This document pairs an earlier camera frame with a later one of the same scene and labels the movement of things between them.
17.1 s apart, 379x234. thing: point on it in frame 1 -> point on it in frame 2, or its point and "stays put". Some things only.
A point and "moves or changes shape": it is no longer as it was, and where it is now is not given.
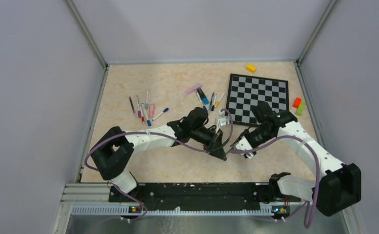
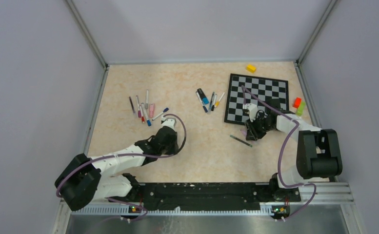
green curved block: (300, 108) stays put
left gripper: (218, 152) -> (175, 147)
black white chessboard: (246, 92) stays put
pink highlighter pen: (191, 88) moves or changes shape
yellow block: (250, 68) stays put
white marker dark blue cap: (201, 102) stays put
